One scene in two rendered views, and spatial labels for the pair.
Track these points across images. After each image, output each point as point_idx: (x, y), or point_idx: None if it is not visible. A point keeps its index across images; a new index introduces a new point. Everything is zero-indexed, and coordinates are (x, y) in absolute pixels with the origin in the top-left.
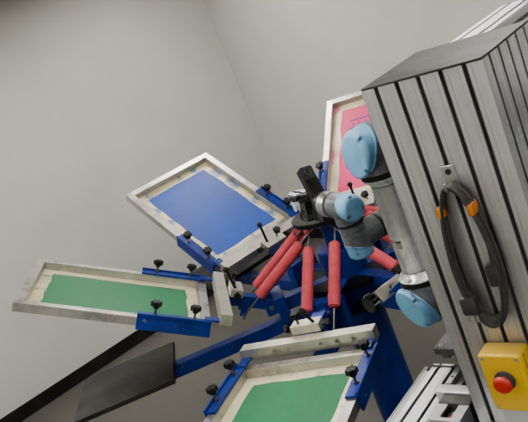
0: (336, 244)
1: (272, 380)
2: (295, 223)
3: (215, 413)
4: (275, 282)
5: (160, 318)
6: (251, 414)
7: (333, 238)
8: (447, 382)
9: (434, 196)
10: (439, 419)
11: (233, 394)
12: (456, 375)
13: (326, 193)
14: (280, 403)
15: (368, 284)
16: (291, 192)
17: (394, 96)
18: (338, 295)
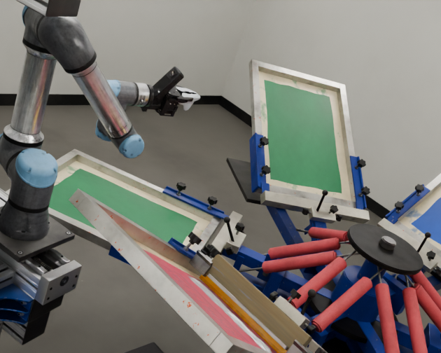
0: (328, 255)
1: (195, 230)
2: (367, 225)
3: (162, 192)
4: (318, 235)
5: (255, 149)
6: (155, 211)
7: (362, 267)
8: None
9: None
10: None
11: (187, 208)
12: None
13: (136, 82)
14: (157, 224)
15: (314, 312)
16: (194, 92)
17: None
18: (271, 266)
